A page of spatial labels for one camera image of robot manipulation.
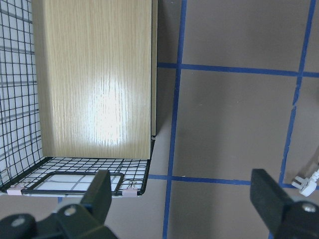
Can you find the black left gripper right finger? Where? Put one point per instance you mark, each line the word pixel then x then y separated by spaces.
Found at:
pixel 284 217

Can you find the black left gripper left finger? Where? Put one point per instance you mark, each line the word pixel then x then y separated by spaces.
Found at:
pixel 83 220

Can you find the wire basket with wooden shelf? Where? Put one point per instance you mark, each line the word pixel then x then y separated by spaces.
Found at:
pixel 77 95

